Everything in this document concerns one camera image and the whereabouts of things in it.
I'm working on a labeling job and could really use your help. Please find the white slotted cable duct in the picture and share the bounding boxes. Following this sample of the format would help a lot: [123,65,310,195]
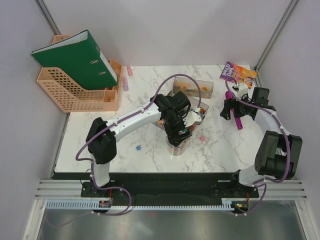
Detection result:
[45,199,234,211]

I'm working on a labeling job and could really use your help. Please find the clear bin opaque star candies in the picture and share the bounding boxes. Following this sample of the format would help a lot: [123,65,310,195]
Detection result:
[155,119,165,130]

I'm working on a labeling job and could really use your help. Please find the green lever arch binder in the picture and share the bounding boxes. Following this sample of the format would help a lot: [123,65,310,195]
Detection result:
[31,30,118,91]

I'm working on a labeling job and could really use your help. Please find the pink marker pen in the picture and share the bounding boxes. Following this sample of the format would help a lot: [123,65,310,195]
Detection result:
[122,76,129,92]
[127,66,133,77]

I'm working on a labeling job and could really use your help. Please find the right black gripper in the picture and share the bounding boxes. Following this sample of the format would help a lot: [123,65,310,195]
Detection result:
[220,93,253,121]

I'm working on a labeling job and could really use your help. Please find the clear bin lollipops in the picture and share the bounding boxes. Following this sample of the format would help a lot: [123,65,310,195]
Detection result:
[188,97,209,119]

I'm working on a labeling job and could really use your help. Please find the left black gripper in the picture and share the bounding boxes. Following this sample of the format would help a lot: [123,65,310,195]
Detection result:
[163,111,192,147]

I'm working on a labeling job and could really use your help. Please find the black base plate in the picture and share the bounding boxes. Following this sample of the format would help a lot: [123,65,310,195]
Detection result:
[81,172,259,206]

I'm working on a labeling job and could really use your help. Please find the clear bin popsicle candies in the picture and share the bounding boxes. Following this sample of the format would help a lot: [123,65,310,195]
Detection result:
[172,77,214,99]

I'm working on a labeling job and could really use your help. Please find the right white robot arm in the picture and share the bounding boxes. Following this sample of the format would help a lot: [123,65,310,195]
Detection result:
[220,87,303,197]

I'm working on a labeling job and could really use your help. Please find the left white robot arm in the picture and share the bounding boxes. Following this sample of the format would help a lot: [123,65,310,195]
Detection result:
[86,92,202,197]

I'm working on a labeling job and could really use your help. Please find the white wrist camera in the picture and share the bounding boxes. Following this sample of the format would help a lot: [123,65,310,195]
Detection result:
[182,107,203,128]
[232,83,249,100]

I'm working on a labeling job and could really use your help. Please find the peach plastic file rack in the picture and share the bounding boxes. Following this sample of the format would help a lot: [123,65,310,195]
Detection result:
[37,35,122,113]

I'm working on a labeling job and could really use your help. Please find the Roald Dahl paperback book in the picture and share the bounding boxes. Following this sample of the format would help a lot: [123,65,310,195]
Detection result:
[219,61,257,89]

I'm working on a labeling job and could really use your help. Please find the magenta plastic scoop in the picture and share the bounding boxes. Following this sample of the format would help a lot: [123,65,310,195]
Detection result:
[225,91,243,130]

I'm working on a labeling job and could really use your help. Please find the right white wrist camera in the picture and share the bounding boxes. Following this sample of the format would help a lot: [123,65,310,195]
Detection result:
[232,83,249,100]

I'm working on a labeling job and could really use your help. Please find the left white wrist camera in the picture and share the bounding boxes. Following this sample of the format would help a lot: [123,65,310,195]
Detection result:
[182,107,203,128]

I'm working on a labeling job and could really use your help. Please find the aluminium rail frame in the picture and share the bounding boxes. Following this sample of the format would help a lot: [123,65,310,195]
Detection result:
[23,173,307,240]

